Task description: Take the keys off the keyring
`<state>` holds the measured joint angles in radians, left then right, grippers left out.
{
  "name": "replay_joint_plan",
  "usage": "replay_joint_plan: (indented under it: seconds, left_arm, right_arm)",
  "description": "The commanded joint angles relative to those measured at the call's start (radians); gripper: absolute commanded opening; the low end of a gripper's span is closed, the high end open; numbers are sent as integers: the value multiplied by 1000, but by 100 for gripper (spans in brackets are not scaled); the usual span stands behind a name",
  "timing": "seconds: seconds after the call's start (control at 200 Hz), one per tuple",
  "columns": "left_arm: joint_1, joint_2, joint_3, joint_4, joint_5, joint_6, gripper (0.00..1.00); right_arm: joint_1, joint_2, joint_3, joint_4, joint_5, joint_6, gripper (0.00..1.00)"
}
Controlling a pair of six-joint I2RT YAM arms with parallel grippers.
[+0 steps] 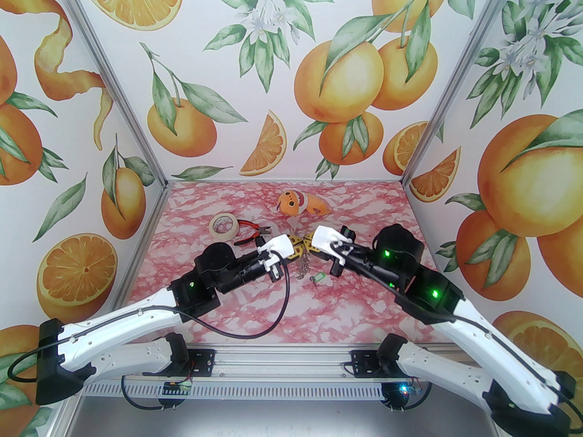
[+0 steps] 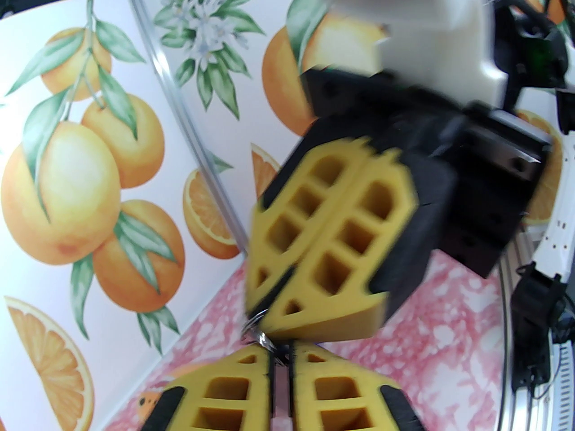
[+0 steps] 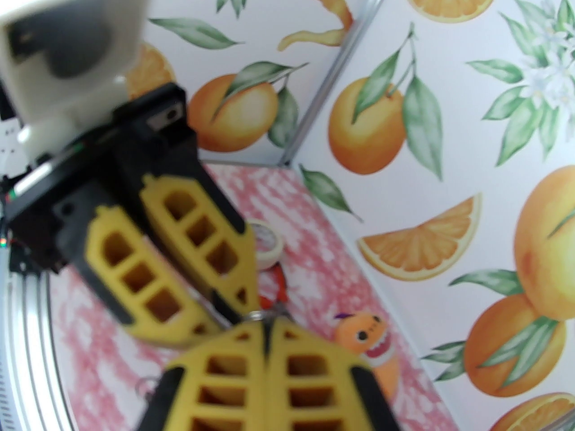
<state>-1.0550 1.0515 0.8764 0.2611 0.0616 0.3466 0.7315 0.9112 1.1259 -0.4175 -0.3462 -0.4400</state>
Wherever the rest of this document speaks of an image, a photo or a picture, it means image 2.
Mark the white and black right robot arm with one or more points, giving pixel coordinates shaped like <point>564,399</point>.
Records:
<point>557,231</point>

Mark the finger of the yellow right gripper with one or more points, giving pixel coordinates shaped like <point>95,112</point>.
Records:
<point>404,222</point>
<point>287,222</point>

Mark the aluminium frame post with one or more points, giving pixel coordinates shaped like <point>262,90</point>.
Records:
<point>180,108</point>

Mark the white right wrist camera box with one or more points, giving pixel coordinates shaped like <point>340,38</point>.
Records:
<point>431,29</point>

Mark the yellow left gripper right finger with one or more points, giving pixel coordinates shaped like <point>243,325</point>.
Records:
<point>359,404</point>

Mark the orange plush toy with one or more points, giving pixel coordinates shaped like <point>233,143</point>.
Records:
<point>150,402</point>

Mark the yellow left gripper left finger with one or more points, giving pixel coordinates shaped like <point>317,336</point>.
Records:
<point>215,404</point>

